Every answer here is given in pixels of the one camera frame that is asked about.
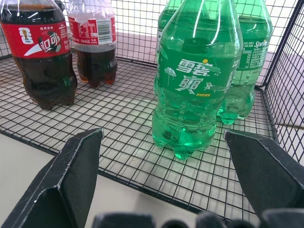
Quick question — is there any black wire mesh basket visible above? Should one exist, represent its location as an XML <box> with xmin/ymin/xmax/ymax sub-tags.
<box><xmin>0</xmin><ymin>0</ymin><xmax>304</xmax><ymax>221</ymax></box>

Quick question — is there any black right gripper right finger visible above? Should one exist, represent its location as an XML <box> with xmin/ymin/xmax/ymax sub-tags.
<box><xmin>224</xmin><ymin>130</ymin><xmax>304</xmax><ymax>215</ymax></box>

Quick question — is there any green Sprite bottle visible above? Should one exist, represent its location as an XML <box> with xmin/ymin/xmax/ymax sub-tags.
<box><xmin>151</xmin><ymin>0</ymin><xmax>244</xmax><ymax>160</ymax></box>
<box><xmin>153</xmin><ymin>0</ymin><xmax>184</xmax><ymax>97</ymax></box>
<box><xmin>216</xmin><ymin>0</ymin><xmax>274</xmax><ymax>125</ymax></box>

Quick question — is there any cola bottle with FIFA label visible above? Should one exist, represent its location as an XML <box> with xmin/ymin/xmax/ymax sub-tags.
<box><xmin>0</xmin><ymin>0</ymin><xmax>78</xmax><ymax>110</ymax></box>

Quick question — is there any cola bottle with red label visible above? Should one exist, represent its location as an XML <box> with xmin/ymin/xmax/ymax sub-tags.
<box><xmin>67</xmin><ymin>0</ymin><xmax>118</xmax><ymax>88</ymax></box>

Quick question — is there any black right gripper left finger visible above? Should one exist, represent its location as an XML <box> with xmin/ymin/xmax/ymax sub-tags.
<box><xmin>0</xmin><ymin>127</ymin><xmax>105</xmax><ymax>228</ymax></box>

